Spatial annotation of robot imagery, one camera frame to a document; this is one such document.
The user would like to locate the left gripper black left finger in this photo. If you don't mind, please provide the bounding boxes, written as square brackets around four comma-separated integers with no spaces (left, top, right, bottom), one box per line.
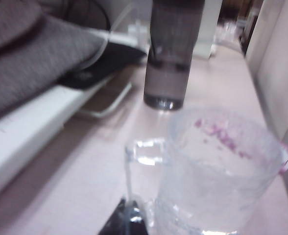
[98,198,129,235]

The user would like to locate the grey fabric bag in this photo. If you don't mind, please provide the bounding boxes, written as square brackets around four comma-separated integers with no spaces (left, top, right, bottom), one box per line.
[0,0,110,123]

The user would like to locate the black pouch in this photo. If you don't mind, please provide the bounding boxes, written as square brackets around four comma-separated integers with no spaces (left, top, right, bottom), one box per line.
[57,41,147,90]

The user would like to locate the clear plastic mug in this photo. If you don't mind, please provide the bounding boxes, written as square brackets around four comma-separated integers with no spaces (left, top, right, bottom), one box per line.
[124,106,286,235]

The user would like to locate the white desk partition box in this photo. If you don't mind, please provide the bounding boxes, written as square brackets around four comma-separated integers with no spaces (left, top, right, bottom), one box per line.
[190,0,223,59]

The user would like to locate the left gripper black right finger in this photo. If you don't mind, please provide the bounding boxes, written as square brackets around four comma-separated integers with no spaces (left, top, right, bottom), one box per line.
[130,200,150,235]

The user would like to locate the grey bottle with black lid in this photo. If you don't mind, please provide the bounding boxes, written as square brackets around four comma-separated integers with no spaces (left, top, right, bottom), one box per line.
[143,0,206,111]

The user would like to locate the white cable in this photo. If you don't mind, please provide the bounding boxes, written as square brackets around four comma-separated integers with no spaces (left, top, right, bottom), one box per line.
[80,4,141,71]

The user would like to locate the white file tray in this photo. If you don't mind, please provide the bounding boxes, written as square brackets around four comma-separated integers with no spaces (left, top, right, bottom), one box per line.
[0,73,133,204]

